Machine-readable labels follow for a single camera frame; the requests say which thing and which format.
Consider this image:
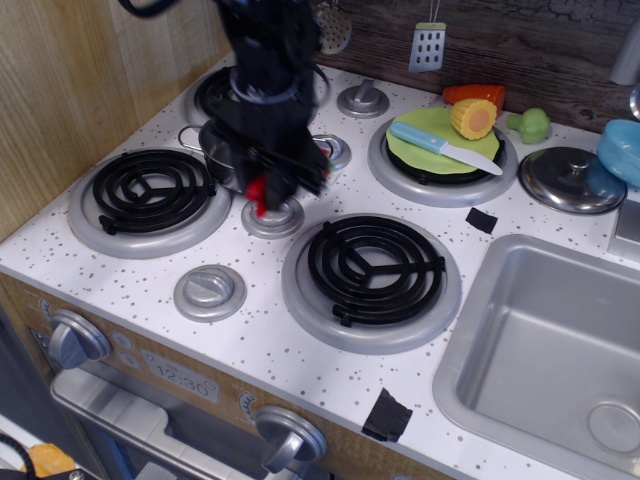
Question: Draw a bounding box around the blue plastic bowl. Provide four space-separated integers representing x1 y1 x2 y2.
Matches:
597 119 640 187

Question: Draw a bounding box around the oven dial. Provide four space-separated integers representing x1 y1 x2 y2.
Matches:
48 309 112 369
255 405 328 474

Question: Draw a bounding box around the oven dial right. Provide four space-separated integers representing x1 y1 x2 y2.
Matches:
255 405 328 474

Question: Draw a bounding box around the yellow toy corn piece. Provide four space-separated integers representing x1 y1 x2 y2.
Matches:
450 98 497 140

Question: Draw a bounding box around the front left black burner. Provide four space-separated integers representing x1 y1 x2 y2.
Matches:
68 148 232 260

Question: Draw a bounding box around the steel pot lid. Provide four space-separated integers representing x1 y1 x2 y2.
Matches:
518 147 627 215

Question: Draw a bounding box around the silver faucet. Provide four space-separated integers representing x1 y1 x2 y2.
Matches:
609 22 639 120

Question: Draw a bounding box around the red toy chili pepper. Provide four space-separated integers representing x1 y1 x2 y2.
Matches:
244 148 285 216

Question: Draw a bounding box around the hanging steel skimmer ladle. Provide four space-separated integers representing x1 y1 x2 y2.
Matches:
314 1 352 55

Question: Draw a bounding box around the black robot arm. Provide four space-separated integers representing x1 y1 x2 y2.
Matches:
199 1 329 215

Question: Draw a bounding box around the back right black burner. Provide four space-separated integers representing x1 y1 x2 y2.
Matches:
368 122 518 208

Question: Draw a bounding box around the silver knob middle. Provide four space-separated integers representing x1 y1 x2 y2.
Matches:
241 198 305 240

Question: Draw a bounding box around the green round plate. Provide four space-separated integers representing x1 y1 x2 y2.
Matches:
386 107 499 175

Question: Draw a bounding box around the front right black burner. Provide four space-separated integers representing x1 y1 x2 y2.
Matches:
282 214 462 355

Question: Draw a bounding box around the orange object bottom left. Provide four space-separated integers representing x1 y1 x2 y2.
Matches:
27 443 76 478

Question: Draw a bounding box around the black tape piece front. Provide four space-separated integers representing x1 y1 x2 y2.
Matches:
361 388 413 443

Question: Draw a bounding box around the black tape piece small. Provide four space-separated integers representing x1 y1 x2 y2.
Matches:
465 207 498 235

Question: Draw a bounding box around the silver knob back centre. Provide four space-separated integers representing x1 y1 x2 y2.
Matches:
337 79 390 119

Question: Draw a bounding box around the silver oven door handle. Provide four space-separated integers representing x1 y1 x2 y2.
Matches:
51 369 273 479

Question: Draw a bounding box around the blue handled toy knife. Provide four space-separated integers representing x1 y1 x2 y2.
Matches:
387 121 503 176

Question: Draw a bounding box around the silver sink basin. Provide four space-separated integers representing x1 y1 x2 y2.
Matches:
433 235 639 479

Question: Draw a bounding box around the back left black burner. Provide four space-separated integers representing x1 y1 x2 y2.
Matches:
185 63 330 132

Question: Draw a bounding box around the small steel pot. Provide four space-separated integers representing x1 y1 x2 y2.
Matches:
177 120 244 194

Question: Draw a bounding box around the green toy broccoli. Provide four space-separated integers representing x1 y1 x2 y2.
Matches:
506 108 551 145

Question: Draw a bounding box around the black burner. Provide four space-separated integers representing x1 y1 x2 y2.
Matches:
68 148 232 260
368 122 518 208
282 214 462 355
185 63 330 132

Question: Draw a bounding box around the orange toy carrot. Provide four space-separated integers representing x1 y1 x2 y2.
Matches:
442 84 506 113

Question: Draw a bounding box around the silver knob beside pot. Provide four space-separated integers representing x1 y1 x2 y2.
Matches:
313 134 352 174

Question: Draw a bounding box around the silver knob front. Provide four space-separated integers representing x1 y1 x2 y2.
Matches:
173 265 247 323

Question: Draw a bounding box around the hanging white slotted spatula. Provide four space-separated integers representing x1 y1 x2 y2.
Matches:
409 1 446 73

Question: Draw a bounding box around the oven dial left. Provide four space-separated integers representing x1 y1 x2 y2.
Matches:
48 309 112 369

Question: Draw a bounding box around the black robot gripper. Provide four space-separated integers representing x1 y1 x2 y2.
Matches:
207 74 329 211

